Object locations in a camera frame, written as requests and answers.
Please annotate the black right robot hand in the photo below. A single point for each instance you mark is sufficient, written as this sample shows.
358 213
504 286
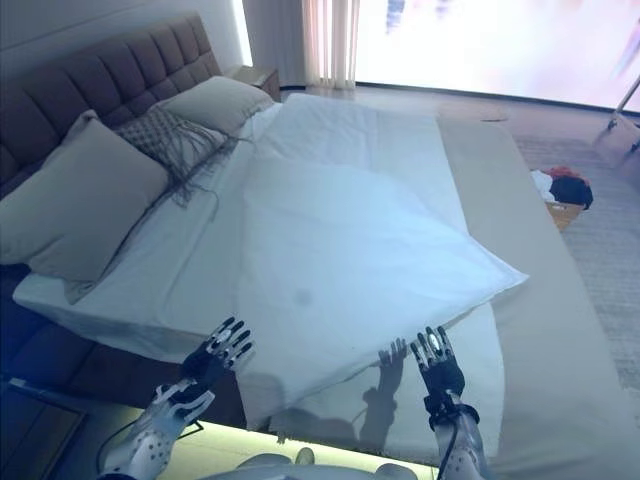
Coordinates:
442 380

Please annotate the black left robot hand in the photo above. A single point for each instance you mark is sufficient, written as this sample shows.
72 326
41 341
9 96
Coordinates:
207 367

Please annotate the white duvet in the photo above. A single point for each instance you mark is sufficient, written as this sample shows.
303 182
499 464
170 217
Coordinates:
360 240

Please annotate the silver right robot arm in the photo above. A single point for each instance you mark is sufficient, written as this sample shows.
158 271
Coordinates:
465 445

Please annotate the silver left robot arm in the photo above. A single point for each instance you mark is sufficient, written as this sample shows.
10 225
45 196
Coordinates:
145 445

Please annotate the white fitted bed sheet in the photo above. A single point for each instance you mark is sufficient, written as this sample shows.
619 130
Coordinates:
175 280

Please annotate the beige bed runner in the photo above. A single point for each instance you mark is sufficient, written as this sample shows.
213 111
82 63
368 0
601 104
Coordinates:
540 310

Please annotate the silver right robot leg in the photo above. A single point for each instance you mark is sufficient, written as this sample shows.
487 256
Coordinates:
395 472

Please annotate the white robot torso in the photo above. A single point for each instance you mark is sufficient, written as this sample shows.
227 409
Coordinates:
280 470

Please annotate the large beige pillow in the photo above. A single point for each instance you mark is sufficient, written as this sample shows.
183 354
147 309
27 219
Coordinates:
85 205

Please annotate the woven laundry basket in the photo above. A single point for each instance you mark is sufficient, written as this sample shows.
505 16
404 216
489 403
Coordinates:
567 217

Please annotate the white garment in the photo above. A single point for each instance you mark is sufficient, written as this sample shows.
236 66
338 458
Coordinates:
540 184

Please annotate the black garment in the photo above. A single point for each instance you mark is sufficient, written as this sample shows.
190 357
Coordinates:
572 192

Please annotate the patterned fringed cushion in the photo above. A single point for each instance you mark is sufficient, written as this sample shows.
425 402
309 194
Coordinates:
160 135

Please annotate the red garment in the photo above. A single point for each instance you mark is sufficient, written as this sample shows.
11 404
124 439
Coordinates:
562 172

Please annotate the tufted upholstered headboard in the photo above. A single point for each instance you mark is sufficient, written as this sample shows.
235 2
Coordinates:
100 75

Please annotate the metal wheeled cart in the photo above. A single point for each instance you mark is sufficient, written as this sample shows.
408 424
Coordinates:
627 107

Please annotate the beige curtain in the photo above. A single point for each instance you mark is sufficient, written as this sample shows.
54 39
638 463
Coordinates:
330 40

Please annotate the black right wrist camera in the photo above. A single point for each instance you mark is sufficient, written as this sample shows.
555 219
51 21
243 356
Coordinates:
440 404

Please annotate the brown upholstered bed frame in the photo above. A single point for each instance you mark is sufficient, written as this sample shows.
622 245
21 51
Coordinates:
125 370

